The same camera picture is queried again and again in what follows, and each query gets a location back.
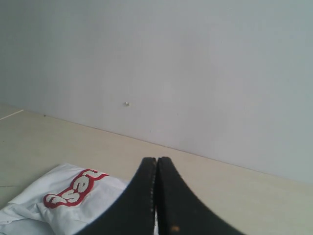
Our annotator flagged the white t-shirt red Chinese patch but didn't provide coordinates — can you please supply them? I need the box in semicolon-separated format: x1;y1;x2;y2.
0;164;128;235

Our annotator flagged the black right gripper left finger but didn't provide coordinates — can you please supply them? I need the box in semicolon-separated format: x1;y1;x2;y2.
78;157;157;235

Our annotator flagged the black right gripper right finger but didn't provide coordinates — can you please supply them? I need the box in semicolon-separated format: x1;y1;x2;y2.
156;157;242;235

